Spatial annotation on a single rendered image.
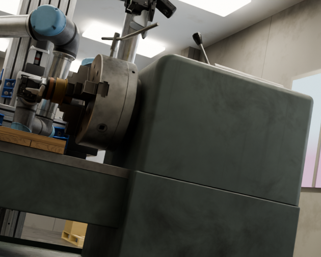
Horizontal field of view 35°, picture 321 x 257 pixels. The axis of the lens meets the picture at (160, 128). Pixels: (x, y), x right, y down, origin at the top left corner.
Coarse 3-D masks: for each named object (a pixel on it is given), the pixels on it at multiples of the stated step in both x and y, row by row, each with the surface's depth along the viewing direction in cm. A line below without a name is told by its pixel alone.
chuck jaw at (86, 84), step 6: (72, 84) 166; (78, 84) 163; (84, 84) 161; (90, 84) 160; (96, 84) 161; (102, 84) 160; (66, 90) 166; (72, 90) 165; (78, 90) 163; (84, 90) 159; (90, 90) 160; (96, 90) 160; (102, 90) 160; (72, 96) 166; (78, 96) 165; (84, 96) 164; (90, 96) 163; (102, 96) 159
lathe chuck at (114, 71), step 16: (96, 64) 172; (112, 64) 165; (96, 80) 165; (112, 80) 161; (96, 96) 158; (112, 96) 160; (96, 112) 159; (112, 112) 160; (80, 128) 172; (96, 128) 161; (112, 128) 162; (80, 144) 170; (96, 144) 168
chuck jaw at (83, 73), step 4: (80, 68) 178; (84, 68) 179; (88, 68) 180; (76, 72) 176; (80, 72) 177; (84, 72) 178; (88, 72) 178; (68, 76) 173; (72, 76) 175; (76, 76) 175; (80, 76) 176; (84, 76) 176; (88, 76) 177; (68, 80) 172; (72, 80) 173; (76, 80) 174; (80, 80) 174; (84, 80) 175; (88, 80) 176
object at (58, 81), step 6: (48, 78) 167; (48, 84) 165; (54, 84) 166; (60, 84) 166; (66, 84) 167; (48, 90) 165; (54, 90) 166; (60, 90) 166; (48, 96) 166; (54, 96) 166; (60, 96) 166; (66, 96) 168; (54, 102) 169; (60, 102) 168
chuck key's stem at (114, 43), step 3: (114, 33) 174; (117, 33) 173; (114, 36) 173; (117, 36) 173; (114, 39) 173; (114, 42) 173; (117, 42) 173; (111, 45) 174; (114, 45) 173; (117, 45) 174; (111, 48) 173; (114, 48) 173; (111, 51) 174; (114, 51) 174; (111, 54) 174
